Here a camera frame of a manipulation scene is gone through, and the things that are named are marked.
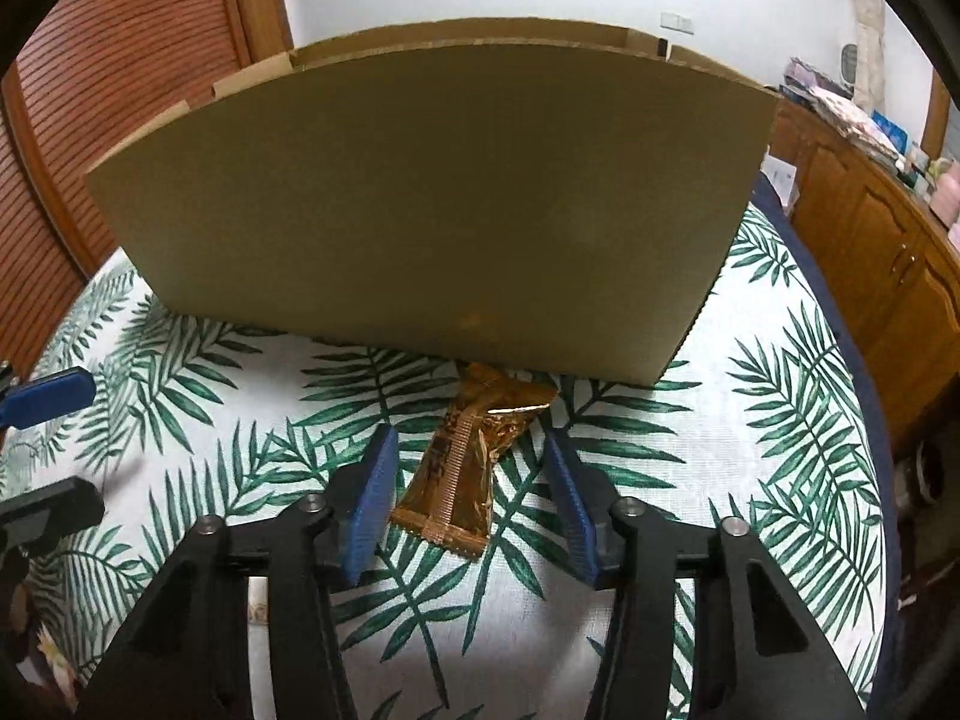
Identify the green leaf print blanket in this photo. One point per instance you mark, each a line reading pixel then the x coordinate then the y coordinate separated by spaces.
pixel 712 465

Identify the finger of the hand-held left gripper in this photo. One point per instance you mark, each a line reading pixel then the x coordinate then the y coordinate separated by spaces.
pixel 45 397
pixel 52 506

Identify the wooden louvered door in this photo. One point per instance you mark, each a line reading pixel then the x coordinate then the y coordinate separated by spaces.
pixel 135 52

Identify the gold brown snack packet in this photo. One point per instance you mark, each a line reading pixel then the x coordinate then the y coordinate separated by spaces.
pixel 465 465

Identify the navy bed sheet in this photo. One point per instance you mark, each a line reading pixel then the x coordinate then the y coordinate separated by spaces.
pixel 874 420

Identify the wooden door frame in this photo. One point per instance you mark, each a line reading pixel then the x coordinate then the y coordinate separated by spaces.
pixel 936 112

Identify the pink flask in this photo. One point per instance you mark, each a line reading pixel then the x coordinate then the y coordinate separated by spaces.
pixel 946 199

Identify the blue packet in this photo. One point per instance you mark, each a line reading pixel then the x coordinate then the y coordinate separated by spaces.
pixel 891 133

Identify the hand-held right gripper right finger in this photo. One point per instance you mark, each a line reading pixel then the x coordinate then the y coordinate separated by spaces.
pixel 574 510

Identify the white paper card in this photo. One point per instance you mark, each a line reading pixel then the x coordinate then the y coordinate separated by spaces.
pixel 780 180

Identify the white hanging cloth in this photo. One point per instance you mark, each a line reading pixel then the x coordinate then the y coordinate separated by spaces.
pixel 870 22

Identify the wooden cabinet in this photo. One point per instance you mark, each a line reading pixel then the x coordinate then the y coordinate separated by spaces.
pixel 862 240

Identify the brown cardboard box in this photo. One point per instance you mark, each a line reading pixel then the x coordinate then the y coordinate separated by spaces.
pixel 435 225

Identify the white wall switch plate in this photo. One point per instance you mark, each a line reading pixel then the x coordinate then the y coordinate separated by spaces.
pixel 676 22

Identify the clutter on sideboard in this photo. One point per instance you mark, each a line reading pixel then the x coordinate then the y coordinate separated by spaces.
pixel 840 109

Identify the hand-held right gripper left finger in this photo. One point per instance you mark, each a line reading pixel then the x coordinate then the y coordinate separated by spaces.
pixel 371 510

